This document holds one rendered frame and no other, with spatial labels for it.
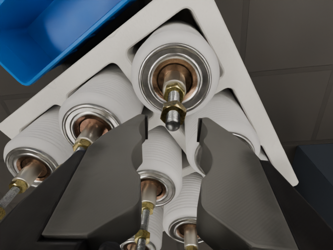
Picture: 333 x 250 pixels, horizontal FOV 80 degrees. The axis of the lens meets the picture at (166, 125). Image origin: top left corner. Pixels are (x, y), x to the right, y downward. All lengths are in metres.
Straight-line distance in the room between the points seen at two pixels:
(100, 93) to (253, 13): 0.35
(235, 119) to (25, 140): 0.27
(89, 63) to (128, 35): 0.07
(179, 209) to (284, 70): 0.37
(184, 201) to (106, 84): 0.22
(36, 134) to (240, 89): 0.29
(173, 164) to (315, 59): 0.39
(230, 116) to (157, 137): 0.13
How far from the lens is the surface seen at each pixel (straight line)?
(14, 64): 0.47
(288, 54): 0.52
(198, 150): 0.25
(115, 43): 0.29
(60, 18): 0.51
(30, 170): 0.33
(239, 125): 0.25
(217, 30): 0.28
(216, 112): 0.27
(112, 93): 0.25
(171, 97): 0.16
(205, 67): 0.21
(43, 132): 0.33
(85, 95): 0.25
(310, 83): 0.57
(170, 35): 0.21
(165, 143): 0.32
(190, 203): 0.36
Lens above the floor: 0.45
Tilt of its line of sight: 59 degrees down
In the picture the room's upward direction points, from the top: 174 degrees counter-clockwise
